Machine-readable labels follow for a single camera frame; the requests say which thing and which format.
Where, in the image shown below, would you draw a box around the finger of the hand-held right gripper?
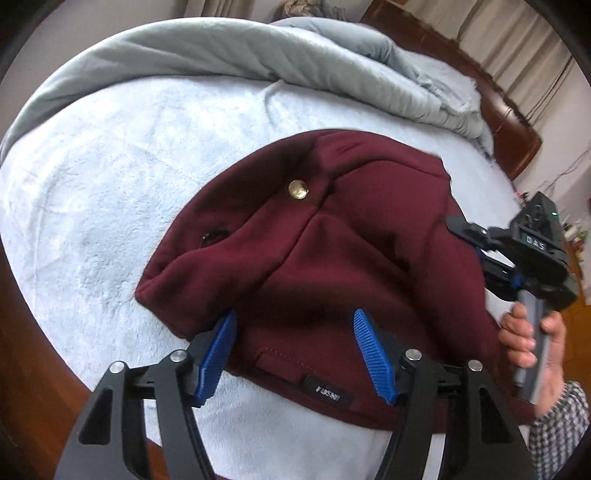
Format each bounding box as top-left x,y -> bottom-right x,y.
445,215 -> 512,253
480,253 -> 522,304

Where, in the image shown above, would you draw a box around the person's right hand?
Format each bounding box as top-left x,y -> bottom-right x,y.
499,302 -> 568,418

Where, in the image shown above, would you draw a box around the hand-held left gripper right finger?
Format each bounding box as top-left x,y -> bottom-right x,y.
353,308 -> 532,480

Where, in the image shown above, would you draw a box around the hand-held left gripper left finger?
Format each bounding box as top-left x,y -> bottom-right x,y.
54,309 -> 238,480

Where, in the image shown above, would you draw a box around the maroon pants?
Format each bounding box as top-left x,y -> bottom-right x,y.
135,130 -> 536,435

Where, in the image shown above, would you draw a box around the brown headboard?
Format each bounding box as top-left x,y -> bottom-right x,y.
360,0 -> 543,181

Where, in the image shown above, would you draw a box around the beige curtain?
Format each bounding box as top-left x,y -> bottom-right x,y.
182,0 -> 280,21
418,0 -> 573,109

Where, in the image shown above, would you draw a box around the wall cables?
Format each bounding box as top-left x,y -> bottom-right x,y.
542,157 -> 591,190

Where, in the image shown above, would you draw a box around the wooden bed frame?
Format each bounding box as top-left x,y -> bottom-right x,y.
0,249 -> 162,480

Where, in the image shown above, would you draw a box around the light blue fleece blanket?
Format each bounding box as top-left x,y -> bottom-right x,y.
0,76 -> 522,480

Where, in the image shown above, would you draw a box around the grey duvet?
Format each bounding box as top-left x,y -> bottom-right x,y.
0,17 -> 495,162

